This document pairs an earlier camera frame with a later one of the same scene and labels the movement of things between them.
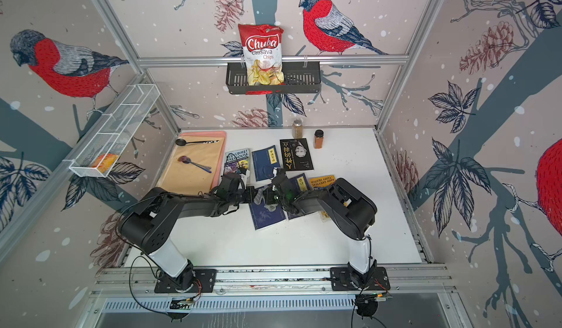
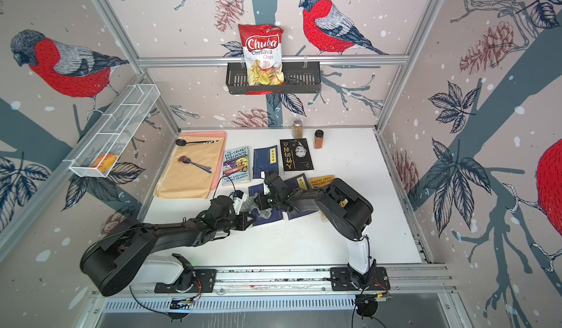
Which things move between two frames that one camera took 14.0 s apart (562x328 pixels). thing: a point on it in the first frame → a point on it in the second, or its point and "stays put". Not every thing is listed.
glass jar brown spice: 297,129 stays put
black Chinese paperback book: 296,154 stays put
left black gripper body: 241,198 → 233,222
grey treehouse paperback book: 236,161 stays put
